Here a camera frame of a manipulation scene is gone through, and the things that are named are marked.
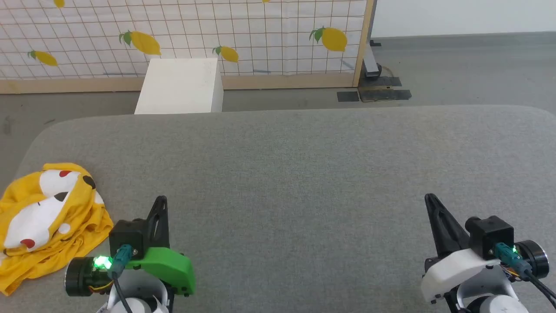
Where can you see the lemon print partition screen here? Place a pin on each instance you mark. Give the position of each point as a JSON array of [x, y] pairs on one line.
[[260, 39]]

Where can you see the small black floor tape patch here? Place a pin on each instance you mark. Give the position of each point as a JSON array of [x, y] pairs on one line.
[[348, 96]]

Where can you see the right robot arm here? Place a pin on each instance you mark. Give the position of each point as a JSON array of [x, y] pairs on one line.
[[491, 295]]

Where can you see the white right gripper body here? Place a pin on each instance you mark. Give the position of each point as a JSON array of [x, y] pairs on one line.
[[456, 267]]

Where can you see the white partition panel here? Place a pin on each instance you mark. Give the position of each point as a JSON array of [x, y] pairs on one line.
[[456, 17]]

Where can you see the grey metal panel stand leg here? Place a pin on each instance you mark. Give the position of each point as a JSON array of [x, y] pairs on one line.
[[371, 65]]

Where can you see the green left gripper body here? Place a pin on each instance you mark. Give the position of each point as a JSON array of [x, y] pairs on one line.
[[167, 265]]

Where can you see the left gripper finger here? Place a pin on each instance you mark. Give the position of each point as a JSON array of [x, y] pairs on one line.
[[158, 226]]

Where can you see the black floor tape strip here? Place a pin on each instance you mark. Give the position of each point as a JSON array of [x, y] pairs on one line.
[[384, 81]]

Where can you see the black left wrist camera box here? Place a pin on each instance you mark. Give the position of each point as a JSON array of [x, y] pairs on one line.
[[128, 234]]

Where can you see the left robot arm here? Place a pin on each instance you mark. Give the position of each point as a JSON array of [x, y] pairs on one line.
[[80, 276]]

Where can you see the yellow garment with white print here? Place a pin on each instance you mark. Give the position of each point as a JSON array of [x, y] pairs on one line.
[[47, 217]]

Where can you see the long black floor tape patch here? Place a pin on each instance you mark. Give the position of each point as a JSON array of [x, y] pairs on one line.
[[386, 94]]

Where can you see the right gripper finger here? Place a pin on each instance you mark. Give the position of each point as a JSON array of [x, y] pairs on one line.
[[445, 230]]

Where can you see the white rectangular box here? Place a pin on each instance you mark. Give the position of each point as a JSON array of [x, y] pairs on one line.
[[178, 87]]

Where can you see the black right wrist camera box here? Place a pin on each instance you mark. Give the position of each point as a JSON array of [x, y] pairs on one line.
[[491, 234]]

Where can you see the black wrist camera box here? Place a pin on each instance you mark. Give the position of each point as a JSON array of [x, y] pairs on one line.
[[491, 234], [128, 234]]

